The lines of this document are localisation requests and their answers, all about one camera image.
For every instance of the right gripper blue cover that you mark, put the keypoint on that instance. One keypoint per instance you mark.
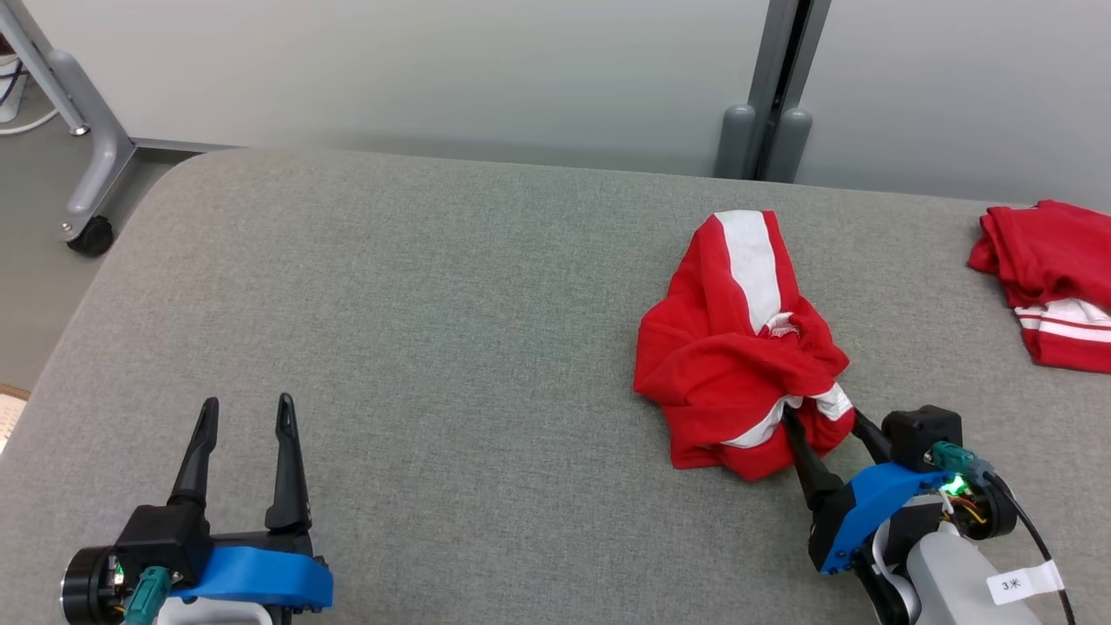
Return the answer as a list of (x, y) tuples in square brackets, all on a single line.
[(877, 499)]

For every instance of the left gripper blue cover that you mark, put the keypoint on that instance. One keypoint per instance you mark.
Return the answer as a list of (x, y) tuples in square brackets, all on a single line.
[(260, 577)]

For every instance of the red shorts white stripe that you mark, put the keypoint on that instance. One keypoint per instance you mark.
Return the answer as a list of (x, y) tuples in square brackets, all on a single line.
[(720, 373)]

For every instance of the red basketball jersey black lettering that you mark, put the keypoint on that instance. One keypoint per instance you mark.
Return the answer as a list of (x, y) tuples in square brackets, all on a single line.
[(1050, 252)]

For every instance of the beige woven rug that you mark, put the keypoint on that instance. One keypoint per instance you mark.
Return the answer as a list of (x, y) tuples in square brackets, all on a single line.
[(10, 417)]

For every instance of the black caster wheel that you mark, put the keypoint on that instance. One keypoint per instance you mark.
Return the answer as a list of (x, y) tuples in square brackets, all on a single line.
[(91, 239)]

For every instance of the grey wheeled stand leg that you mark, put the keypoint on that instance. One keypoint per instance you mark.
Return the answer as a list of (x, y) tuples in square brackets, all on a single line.
[(95, 130)]

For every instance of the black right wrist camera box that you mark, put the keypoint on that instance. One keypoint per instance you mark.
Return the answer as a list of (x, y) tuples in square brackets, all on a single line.
[(920, 434)]

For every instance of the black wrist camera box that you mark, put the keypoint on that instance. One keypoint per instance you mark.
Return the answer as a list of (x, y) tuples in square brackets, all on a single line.
[(165, 534), (920, 434)]

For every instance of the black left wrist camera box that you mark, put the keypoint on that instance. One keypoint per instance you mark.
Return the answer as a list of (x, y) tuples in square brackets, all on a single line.
[(165, 534)]

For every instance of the grey cylindrical post foot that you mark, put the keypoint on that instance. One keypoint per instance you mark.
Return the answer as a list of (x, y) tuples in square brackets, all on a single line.
[(790, 146), (736, 143)]

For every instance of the grey partition post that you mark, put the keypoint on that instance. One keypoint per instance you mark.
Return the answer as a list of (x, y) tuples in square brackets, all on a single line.
[(777, 52)]

